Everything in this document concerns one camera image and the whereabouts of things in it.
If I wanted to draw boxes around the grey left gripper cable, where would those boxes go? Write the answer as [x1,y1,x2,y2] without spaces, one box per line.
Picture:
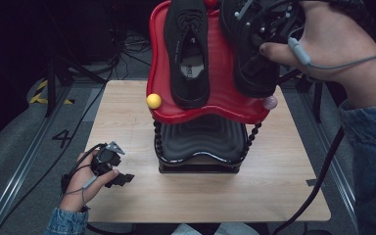
[62,175,99,206]

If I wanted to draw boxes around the bundle of black floor cables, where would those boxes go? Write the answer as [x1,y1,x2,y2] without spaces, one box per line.
[109,19,153,81]

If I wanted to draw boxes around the person's right hand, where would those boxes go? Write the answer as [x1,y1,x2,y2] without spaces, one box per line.
[258,0,376,111]

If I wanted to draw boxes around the black metal stand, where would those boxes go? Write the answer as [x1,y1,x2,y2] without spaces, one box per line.
[275,67,328,124]

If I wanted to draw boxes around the long black floor cable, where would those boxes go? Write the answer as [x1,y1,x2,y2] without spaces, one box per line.
[0,58,122,235]

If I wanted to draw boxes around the person's left hand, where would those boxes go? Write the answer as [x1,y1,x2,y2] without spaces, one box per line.
[59,150,120,213]

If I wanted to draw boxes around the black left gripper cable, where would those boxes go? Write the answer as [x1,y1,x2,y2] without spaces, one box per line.
[60,142,108,197]

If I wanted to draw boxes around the black low sneaker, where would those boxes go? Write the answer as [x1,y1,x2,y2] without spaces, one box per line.
[164,0,212,110]

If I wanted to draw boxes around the grey right gripper cable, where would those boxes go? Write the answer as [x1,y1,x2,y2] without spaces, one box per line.
[287,36,376,71]

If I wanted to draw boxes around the person's legs in light trousers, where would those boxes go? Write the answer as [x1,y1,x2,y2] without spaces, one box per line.
[169,222,262,235]

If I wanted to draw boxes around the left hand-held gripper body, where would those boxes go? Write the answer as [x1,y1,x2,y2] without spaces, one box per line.
[90,140,126,177]

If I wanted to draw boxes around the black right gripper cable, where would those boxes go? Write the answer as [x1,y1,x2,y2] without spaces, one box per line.
[271,125,346,235]

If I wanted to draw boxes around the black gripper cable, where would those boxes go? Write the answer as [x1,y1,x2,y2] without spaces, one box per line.
[60,142,108,197]
[271,125,346,235]

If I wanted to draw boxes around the grey metal floor rail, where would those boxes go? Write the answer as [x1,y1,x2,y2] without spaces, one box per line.
[0,87,73,235]

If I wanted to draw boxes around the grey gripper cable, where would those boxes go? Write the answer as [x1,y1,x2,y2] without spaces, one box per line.
[62,175,99,206]
[287,36,376,71]

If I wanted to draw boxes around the red and black shoe rack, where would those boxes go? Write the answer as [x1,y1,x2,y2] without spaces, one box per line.
[146,0,279,174]

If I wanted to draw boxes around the black chunky sneaker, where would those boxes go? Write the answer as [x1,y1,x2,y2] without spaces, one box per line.
[218,0,280,99]

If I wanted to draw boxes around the black tape strip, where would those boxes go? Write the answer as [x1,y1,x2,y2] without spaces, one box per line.
[305,178,323,188]

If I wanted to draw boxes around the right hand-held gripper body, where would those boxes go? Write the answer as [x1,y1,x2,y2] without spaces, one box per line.
[234,0,306,47]

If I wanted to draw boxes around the black tripod stand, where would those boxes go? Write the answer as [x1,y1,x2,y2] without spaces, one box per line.
[43,55,108,118]

